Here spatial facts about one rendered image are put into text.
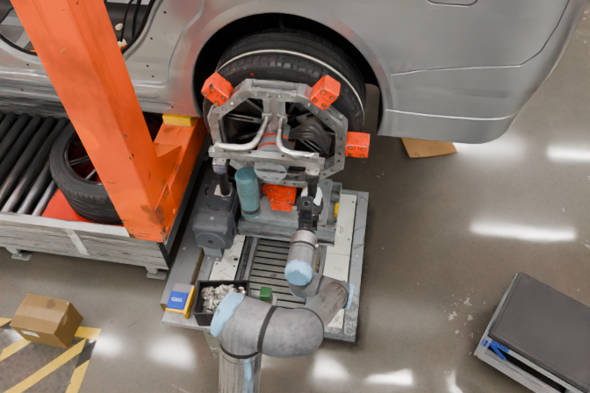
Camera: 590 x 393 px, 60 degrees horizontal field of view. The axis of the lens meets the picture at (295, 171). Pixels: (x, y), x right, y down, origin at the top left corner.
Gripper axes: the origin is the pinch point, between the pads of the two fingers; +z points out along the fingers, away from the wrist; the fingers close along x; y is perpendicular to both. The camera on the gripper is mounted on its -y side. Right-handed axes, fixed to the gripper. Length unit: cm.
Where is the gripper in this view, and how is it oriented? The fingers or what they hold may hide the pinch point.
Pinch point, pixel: (312, 188)
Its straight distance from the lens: 192.1
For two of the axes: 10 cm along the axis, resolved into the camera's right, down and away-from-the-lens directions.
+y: 0.2, 6.4, 7.7
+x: 9.9, 1.1, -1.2
